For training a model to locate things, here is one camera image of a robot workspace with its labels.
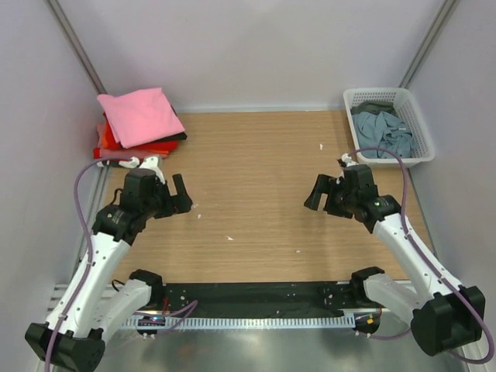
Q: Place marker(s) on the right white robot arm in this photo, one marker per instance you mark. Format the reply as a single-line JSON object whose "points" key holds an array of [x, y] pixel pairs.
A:
{"points": [[441, 312]]}

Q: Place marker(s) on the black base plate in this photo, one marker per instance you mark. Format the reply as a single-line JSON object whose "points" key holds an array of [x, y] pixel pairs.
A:
{"points": [[267, 300]]}

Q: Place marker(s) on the pink t-shirt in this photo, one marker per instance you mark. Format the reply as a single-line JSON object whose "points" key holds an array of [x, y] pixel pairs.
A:
{"points": [[140, 117]]}

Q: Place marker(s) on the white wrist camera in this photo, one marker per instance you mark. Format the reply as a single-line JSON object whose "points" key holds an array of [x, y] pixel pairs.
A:
{"points": [[149, 168], [344, 162]]}

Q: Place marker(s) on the white slotted cable duct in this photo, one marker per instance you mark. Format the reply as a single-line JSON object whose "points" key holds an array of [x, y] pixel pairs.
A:
{"points": [[155, 323]]}

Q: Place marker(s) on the white plastic basket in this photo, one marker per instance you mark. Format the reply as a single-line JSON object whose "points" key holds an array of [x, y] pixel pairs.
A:
{"points": [[407, 110]]}

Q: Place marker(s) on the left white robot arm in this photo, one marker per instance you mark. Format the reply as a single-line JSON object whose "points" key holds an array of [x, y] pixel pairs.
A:
{"points": [[74, 335]]}

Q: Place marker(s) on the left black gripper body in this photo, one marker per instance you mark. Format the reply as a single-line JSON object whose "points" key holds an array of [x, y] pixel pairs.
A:
{"points": [[160, 204]]}

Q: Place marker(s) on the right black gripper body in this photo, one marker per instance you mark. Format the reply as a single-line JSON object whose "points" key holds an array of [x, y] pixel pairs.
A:
{"points": [[340, 201]]}

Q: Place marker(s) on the aluminium corner post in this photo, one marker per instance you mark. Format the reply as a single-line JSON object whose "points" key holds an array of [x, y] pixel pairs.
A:
{"points": [[76, 45], [434, 31]]}

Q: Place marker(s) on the red folded t-shirt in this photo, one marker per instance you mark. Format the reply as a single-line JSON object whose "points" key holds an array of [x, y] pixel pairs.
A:
{"points": [[159, 146]]}

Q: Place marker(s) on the black folded t-shirt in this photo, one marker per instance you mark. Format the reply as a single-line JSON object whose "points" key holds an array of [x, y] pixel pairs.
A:
{"points": [[176, 136]]}

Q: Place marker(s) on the orange folded t-shirt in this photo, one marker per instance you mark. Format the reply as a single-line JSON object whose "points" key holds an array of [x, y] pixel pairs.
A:
{"points": [[100, 152]]}

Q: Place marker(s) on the grey-blue crumpled t-shirt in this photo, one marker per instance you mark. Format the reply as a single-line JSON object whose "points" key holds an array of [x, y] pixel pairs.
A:
{"points": [[383, 133]]}

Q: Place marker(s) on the left aluminium corner post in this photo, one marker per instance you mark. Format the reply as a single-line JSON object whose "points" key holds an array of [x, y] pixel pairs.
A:
{"points": [[76, 45]]}

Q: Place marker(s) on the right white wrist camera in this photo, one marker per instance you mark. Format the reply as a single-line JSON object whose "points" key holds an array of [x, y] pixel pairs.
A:
{"points": [[344, 162]]}

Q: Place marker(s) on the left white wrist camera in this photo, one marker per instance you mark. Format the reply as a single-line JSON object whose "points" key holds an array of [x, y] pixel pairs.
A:
{"points": [[149, 168]]}

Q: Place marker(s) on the right aluminium corner post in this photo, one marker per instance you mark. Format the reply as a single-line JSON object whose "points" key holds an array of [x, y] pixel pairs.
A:
{"points": [[434, 31]]}

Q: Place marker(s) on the olive crumpled t-shirt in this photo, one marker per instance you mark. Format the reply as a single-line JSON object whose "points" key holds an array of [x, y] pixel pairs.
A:
{"points": [[374, 107]]}

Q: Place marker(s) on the white patterned folded t-shirt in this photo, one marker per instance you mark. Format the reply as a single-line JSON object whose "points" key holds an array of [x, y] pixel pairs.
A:
{"points": [[116, 163]]}

